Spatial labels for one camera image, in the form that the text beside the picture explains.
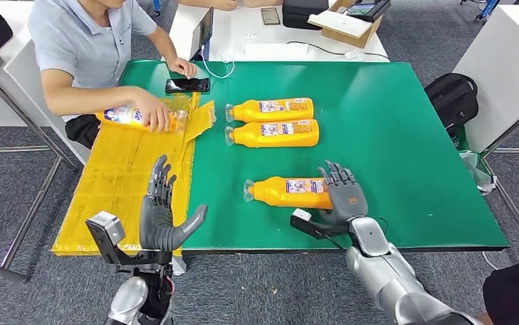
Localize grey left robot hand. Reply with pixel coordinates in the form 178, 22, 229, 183
139, 154, 209, 252

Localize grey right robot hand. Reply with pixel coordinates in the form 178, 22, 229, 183
317, 160, 369, 225

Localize orange detergent bottle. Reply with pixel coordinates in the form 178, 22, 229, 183
224, 119, 321, 148
95, 105, 189, 134
224, 97, 315, 124
243, 176, 333, 211

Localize white table leg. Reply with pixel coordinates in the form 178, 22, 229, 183
171, 255, 187, 277

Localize yellow taped board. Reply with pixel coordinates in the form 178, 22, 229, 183
51, 91, 200, 257

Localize yellow plastic flap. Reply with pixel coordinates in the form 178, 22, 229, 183
183, 100, 217, 144

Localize black backpack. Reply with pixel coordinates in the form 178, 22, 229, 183
424, 72, 480, 135

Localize black smartphone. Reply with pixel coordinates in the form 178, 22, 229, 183
164, 77, 212, 94

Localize brown cardboard box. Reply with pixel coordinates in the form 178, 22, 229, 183
307, 0, 384, 49

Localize black handheld terminal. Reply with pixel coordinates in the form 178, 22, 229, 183
343, 0, 392, 23

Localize black carry case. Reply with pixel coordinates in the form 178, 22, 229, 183
281, 0, 330, 31

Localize person in black shorts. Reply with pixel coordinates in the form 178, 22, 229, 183
476, 242, 519, 325

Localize grey smartphone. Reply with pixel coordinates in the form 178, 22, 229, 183
260, 7, 281, 26

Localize black standing tablet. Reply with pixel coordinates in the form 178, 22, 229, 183
189, 6, 215, 62

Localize white panel table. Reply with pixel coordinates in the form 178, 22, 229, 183
0, 0, 91, 167

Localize white side table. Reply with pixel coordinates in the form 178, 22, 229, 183
451, 4, 519, 154

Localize white desk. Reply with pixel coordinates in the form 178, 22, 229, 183
168, 0, 390, 64

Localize seated person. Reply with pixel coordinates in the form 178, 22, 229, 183
28, 0, 198, 150

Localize person's hands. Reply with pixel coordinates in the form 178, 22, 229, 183
178, 0, 284, 12

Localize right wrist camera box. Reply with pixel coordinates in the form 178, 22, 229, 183
289, 208, 350, 241

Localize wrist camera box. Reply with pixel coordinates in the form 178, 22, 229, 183
85, 211, 173, 272
289, 208, 350, 241

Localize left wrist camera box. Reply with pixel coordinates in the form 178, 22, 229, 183
85, 211, 173, 272

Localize thin black cable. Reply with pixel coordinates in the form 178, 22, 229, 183
286, 41, 390, 60

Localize white charging cable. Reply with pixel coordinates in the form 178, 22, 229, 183
200, 45, 236, 81

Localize blue metal cart frame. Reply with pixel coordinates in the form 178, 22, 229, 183
459, 0, 501, 22

